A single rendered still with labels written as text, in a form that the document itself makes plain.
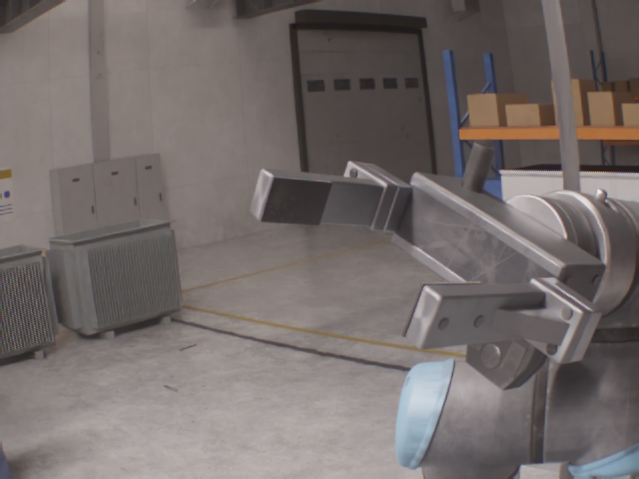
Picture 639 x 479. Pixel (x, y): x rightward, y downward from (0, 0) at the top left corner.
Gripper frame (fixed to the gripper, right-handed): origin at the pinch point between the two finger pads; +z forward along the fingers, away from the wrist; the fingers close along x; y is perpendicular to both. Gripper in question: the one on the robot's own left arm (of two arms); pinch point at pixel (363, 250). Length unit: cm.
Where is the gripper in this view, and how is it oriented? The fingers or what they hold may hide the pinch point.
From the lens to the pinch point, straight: 40.5
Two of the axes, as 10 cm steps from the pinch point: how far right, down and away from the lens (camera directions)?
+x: 5.6, 4.2, -7.1
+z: -7.8, -0.3, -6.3
